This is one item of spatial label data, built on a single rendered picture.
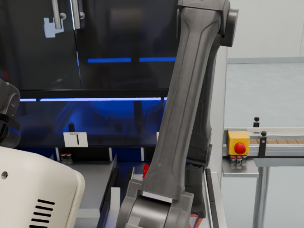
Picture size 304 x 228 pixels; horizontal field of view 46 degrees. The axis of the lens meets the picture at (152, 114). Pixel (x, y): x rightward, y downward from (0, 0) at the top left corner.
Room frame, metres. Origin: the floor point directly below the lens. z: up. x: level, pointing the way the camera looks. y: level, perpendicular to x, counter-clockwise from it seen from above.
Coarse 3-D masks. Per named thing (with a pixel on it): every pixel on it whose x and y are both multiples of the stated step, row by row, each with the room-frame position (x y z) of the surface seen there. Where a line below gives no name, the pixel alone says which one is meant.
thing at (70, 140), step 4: (64, 136) 1.18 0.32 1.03; (68, 136) 1.18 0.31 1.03; (72, 136) 1.18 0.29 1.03; (80, 136) 1.18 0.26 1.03; (84, 136) 1.18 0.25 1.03; (64, 140) 1.18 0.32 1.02; (68, 140) 1.18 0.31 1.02; (72, 140) 1.18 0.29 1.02; (76, 140) 1.18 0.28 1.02; (80, 140) 1.18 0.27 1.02; (84, 140) 1.18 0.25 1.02; (68, 144) 1.18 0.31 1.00; (72, 144) 1.18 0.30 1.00; (76, 144) 1.18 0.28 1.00; (80, 144) 1.18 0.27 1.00; (84, 144) 1.18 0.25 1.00
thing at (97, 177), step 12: (72, 168) 1.21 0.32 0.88; (84, 168) 1.20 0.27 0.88; (96, 168) 1.20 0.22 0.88; (108, 168) 1.20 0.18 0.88; (96, 180) 1.12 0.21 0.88; (108, 180) 1.07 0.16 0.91; (84, 192) 1.05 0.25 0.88; (96, 192) 1.04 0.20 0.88; (84, 204) 0.98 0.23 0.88; (96, 204) 0.98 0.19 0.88; (84, 216) 0.92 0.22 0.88; (96, 216) 0.91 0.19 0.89
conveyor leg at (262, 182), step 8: (264, 168) 1.27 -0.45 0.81; (264, 176) 1.27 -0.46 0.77; (256, 184) 1.29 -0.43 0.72; (264, 184) 1.27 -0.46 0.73; (256, 192) 1.28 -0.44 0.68; (264, 192) 1.27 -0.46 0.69; (256, 200) 1.28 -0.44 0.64; (264, 200) 1.27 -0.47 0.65; (256, 208) 1.27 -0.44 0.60; (264, 208) 1.27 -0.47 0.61; (256, 216) 1.27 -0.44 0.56; (264, 216) 1.27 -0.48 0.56; (256, 224) 1.27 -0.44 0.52
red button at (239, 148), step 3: (237, 144) 1.11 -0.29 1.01; (240, 144) 1.10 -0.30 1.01; (243, 144) 1.11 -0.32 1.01; (234, 147) 1.11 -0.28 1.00; (237, 147) 1.10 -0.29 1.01; (240, 147) 1.10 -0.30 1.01; (243, 147) 1.10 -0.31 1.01; (234, 150) 1.11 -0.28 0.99; (237, 150) 1.10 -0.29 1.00; (240, 150) 1.10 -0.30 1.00; (243, 150) 1.10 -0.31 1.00; (237, 153) 1.10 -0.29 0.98; (240, 153) 1.10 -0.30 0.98
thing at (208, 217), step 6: (132, 174) 1.10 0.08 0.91; (138, 174) 1.15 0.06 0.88; (204, 174) 1.08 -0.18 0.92; (204, 180) 1.06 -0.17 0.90; (204, 186) 1.05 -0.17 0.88; (144, 192) 1.03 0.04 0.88; (204, 192) 1.02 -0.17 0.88; (156, 198) 1.00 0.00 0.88; (162, 198) 1.00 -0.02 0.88; (168, 198) 0.99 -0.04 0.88; (204, 198) 0.99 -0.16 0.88; (210, 210) 0.88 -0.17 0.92; (210, 216) 0.86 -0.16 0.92; (192, 222) 0.87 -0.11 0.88; (204, 222) 0.87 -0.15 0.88; (210, 222) 0.84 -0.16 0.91
